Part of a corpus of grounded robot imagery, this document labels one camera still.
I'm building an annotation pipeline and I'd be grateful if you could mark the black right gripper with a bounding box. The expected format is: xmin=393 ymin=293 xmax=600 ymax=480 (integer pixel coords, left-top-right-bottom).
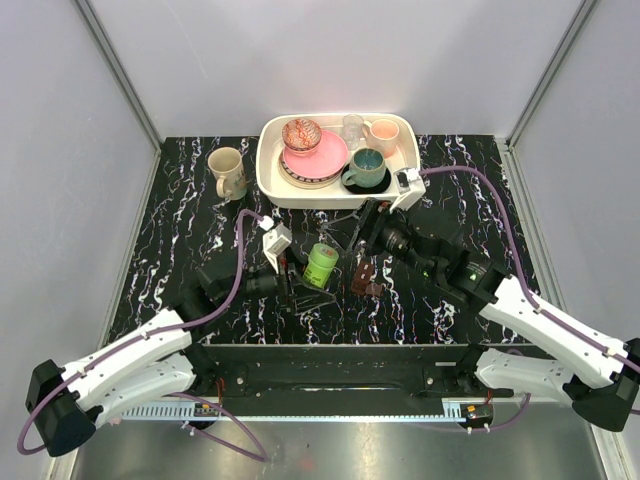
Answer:
xmin=322 ymin=196 xmax=440 ymax=280

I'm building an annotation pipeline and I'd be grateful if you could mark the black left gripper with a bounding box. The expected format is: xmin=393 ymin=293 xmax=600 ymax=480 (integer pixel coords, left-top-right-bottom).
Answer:
xmin=220 ymin=246 xmax=337 ymax=315

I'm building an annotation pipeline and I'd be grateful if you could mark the green pill bottle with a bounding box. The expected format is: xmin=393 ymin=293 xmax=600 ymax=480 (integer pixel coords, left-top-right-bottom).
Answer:
xmin=303 ymin=243 xmax=339 ymax=289

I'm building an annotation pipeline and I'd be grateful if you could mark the brown pill organizer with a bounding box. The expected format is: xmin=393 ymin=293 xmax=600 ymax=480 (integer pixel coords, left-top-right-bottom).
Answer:
xmin=350 ymin=261 xmax=383 ymax=297

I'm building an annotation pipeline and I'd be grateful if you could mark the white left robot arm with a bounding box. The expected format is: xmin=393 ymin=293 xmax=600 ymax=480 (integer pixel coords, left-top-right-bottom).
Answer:
xmin=25 ymin=249 xmax=335 ymax=457

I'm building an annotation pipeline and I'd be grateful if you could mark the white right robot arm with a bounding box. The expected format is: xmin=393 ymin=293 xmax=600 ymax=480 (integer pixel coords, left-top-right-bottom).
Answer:
xmin=321 ymin=200 xmax=639 ymax=432

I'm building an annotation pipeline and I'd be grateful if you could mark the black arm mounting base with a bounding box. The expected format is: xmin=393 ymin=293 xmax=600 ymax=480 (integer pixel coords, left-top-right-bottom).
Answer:
xmin=186 ymin=344 xmax=512 ymax=408

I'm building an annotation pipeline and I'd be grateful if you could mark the black saucer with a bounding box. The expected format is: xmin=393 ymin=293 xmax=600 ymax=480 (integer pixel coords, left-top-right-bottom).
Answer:
xmin=340 ymin=166 xmax=391 ymax=195

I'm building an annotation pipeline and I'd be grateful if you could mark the striped rim plate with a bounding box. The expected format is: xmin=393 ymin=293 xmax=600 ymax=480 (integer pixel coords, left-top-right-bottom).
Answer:
xmin=278 ymin=152 xmax=339 ymax=190

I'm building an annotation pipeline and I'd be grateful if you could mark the teal green mug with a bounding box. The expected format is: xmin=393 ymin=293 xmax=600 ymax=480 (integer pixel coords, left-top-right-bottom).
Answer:
xmin=341 ymin=148 xmax=386 ymax=188

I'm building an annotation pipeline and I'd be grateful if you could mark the pink plate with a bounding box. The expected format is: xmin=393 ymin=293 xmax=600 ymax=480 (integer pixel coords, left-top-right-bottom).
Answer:
xmin=283 ymin=130 xmax=349 ymax=179

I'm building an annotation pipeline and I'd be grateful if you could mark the white rectangular basin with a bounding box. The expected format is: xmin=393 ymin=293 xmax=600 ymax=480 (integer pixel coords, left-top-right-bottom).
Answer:
xmin=255 ymin=112 xmax=420 ymax=210

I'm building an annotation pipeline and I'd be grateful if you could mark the peach pink mug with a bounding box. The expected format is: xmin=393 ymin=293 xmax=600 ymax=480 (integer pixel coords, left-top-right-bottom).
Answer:
xmin=367 ymin=119 xmax=400 ymax=158

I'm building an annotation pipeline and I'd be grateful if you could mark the red patterned glass bowl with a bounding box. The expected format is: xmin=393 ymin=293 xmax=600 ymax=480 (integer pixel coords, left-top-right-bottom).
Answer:
xmin=281 ymin=118 xmax=323 ymax=156

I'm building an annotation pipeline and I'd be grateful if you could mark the clear glass cup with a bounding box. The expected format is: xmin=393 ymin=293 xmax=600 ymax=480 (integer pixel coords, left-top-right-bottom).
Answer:
xmin=341 ymin=114 xmax=371 ymax=151

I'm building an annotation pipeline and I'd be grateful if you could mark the beige floral mug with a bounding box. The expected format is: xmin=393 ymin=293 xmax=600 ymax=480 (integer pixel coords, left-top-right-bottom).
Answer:
xmin=207 ymin=147 xmax=247 ymax=201

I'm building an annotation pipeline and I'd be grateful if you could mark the right orange power connector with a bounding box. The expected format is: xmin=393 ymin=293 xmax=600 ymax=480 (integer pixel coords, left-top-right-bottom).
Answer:
xmin=462 ymin=403 xmax=493 ymax=421

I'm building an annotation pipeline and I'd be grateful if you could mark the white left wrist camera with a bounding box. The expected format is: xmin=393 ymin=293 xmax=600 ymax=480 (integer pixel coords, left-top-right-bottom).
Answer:
xmin=259 ymin=216 xmax=292 ymax=274

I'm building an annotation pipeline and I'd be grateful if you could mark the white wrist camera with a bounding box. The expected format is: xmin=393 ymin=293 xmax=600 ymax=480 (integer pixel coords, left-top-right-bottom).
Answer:
xmin=391 ymin=167 xmax=426 ymax=211
xmin=259 ymin=216 xmax=292 ymax=274

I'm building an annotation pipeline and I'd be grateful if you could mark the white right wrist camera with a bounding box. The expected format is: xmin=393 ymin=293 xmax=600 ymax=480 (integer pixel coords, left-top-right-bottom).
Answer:
xmin=391 ymin=167 xmax=426 ymax=211

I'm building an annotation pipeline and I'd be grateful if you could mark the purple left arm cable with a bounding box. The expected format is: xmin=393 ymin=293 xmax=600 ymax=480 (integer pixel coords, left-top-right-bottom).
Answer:
xmin=17 ymin=209 xmax=272 ymax=461

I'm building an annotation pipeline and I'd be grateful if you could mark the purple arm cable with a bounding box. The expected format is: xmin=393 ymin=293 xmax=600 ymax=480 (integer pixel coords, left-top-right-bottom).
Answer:
xmin=418 ymin=166 xmax=640 ymax=434
xmin=17 ymin=209 xmax=272 ymax=461

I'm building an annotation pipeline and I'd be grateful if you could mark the white slotted cable duct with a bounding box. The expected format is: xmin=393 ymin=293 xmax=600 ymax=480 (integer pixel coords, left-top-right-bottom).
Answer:
xmin=120 ymin=400 xmax=464 ymax=423

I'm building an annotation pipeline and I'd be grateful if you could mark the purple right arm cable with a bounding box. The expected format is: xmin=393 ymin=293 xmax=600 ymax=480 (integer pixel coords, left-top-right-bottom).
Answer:
xmin=418 ymin=166 xmax=640 ymax=434

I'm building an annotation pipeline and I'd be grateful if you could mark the right aluminium frame post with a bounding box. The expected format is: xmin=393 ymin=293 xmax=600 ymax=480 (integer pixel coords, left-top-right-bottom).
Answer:
xmin=504 ymin=0 xmax=600 ymax=151

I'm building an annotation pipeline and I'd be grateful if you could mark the aluminium frame post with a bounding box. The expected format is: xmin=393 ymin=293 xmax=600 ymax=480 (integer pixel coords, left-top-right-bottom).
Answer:
xmin=71 ymin=0 xmax=163 ymax=151
xmin=504 ymin=0 xmax=600 ymax=151

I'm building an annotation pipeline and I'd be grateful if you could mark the left aluminium frame post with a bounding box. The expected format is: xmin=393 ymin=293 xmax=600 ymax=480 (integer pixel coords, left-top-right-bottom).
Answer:
xmin=71 ymin=0 xmax=163 ymax=151

